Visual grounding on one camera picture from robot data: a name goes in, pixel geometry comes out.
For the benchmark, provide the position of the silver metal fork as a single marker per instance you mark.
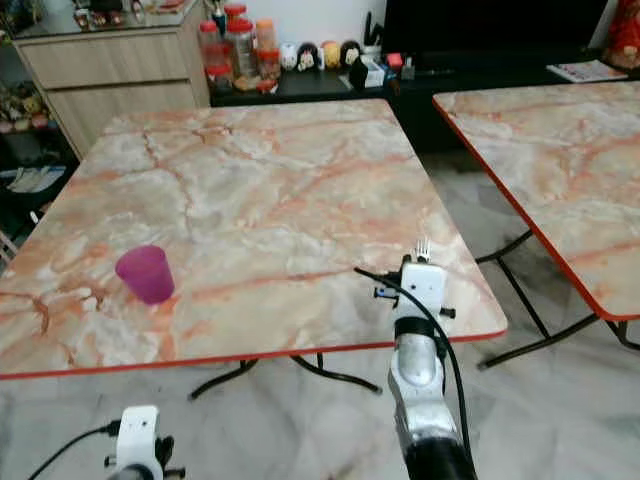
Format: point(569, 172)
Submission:
point(422, 248)

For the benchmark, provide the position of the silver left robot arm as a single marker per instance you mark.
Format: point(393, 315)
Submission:
point(140, 476)

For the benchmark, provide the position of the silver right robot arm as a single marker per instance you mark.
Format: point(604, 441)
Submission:
point(422, 400)

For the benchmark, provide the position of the small white box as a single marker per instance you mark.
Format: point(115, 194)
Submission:
point(372, 74)

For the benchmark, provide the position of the small red box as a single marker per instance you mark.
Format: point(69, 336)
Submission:
point(394, 60)

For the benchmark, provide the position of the dark brown round figurine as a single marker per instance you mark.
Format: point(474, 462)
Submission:
point(350, 52)

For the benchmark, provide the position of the purple plastic cup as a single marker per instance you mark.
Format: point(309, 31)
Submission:
point(146, 275)

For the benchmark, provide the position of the yellow round figurine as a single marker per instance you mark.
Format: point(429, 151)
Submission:
point(330, 53)

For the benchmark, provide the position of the black haired round figurine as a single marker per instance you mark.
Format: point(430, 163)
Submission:
point(308, 56)

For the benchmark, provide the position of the small jar red lid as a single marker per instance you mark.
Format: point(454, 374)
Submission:
point(268, 66)
point(218, 78)

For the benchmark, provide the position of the white round figurine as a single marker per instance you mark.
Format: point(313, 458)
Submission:
point(288, 56)

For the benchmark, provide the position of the white folded paper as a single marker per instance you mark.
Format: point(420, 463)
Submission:
point(32, 178)

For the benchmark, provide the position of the large clear jar red lid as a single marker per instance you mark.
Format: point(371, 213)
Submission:
point(242, 50)

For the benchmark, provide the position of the clear jar orange lid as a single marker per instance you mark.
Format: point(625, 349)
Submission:
point(265, 33)

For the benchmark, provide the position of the black flat screen television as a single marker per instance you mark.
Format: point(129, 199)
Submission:
point(490, 22)

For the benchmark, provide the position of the small plush toys row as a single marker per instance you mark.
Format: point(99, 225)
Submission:
point(25, 105)

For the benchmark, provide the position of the colourful printed magazine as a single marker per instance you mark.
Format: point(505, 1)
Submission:
point(586, 70)

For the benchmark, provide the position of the tall jar red lid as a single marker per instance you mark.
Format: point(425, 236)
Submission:
point(235, 12)

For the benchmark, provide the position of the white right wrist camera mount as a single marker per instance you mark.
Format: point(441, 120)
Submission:
point(423, 290)

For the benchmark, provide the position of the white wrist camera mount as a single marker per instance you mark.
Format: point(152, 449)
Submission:
point(423, 290)
point(138, 435)

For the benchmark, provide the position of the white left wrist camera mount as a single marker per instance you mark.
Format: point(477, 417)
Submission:
point(138, 435)

